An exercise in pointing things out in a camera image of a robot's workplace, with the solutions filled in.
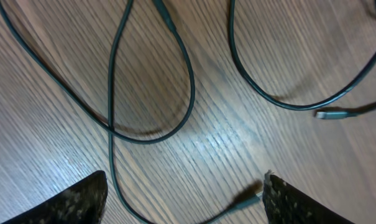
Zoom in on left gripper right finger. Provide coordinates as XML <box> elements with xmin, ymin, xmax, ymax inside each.
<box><xmin>262</xmin><ymin>171</ymin><xmax>351</xmax><ymax>224</ymax></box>

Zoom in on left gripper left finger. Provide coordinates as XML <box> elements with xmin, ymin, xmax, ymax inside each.
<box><xmin>5</xmin><ymin>170</ymin><xmax>108</xmax><ymax>224</ymax></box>

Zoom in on black cable silver USB plug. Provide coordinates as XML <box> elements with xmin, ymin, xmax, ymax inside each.
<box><xmin>227</xmin><ymin>0</ymin><xmax>376</xmax><ymax>120</ymax></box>

